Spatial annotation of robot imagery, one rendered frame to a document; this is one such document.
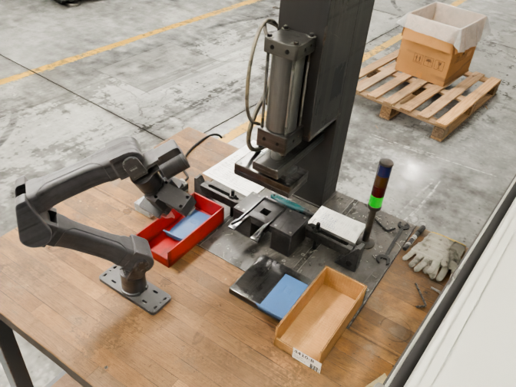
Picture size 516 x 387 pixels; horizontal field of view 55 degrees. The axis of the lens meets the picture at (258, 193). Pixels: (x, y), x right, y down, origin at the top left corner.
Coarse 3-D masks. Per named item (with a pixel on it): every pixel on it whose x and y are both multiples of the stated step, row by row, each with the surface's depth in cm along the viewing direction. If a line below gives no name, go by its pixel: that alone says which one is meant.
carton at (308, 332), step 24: (312, 288) 128; (336, 288) 134; (360, 288) 129; (288, 312) 119; (312, 312) 128; (336, 312) 128; (288, 336) 121; (312, 336) 122; (336, 336) 119; (312, 360) 114
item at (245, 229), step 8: (240, 216) 147; (248, 224) 147; (256, 224) 144; (240, 232) 150; (248, 232) 148; (272, 232) 142; (304, 232) 147; (272, 240) 144; (280, 240) 142; (288, 240) 140; (296, 240) 144; (272, 248) 146; (280, 248) 144; (288, 248) 142; (288, 256) 143
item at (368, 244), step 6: (384, 162) 132; (390, 162) 133; (372, 210) 141; (378, 210) 141; (372, 216) 143; (366, 222) 146; (372, 222) 145; (366, 228) 147; (366, 234) 148; (360, 240) 150; (366, 240) 149; (372, 240) 151; (366, 246) 149; (372, 246) 149
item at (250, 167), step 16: (304, 144) 142; (240, 160) 138; (256, 160) 131; (272, 160) 132; (288, 160) 132; (240, 176) 138; (256, 176) 135; (272, 176) 130; (288, 176) 132; (304, 176) 136; (288, 192) 131
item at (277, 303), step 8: (280, 280) 133; (288, 280) 133; (296, 280) 134; (280, 288) 131; (296, 288) 131; (304, 288) 132; (272, 296) 129; (280, 296) 129; (288, 296) 129; (296, 296) 129; (256, 304) 123; (264, 304) 126; (272, 304) 127; (280, 304) 127; (288, 304) 127; (272, 312) 121; (280, 312) 125
